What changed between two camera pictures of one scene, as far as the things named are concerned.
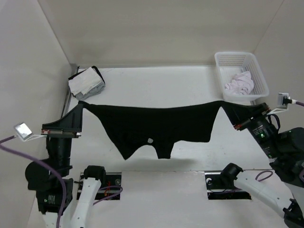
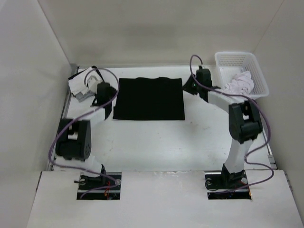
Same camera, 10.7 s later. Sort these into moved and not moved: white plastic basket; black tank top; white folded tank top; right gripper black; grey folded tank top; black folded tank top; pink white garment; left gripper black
Moved: left gripper black; right gripper black; black tank top
Not moved: black folded tank top; white plastic basket; pink white garment; grey folded tank top; white folded tank top
